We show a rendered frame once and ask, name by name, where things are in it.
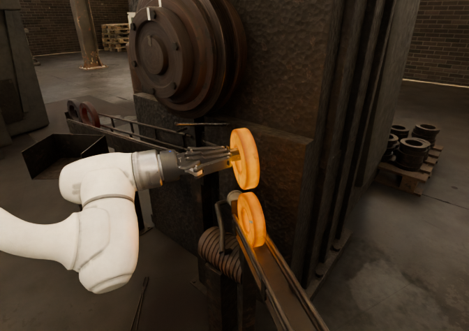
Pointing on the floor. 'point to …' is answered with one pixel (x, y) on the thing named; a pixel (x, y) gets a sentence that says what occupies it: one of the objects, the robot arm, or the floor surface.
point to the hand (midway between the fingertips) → (243, 153)
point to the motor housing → (220, 278)
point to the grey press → (17, 69)
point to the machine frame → (289, 112)
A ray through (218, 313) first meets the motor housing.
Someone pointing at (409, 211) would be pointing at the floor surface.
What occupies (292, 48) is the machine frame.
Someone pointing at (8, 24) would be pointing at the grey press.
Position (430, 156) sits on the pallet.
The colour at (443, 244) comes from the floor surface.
